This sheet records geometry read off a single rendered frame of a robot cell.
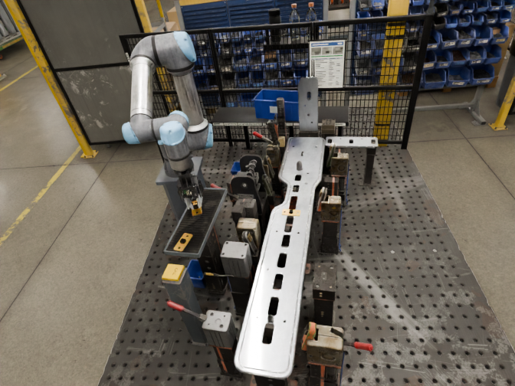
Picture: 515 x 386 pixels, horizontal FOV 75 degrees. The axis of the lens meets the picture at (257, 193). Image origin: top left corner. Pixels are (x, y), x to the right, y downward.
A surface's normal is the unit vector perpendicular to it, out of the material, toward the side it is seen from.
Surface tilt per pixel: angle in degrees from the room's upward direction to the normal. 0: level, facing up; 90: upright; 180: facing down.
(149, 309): 0
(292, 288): 0
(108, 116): 92
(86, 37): 91
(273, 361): 0
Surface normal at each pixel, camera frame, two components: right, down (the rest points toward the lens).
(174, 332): -0.11, -0.76
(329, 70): -0.21, 0.65
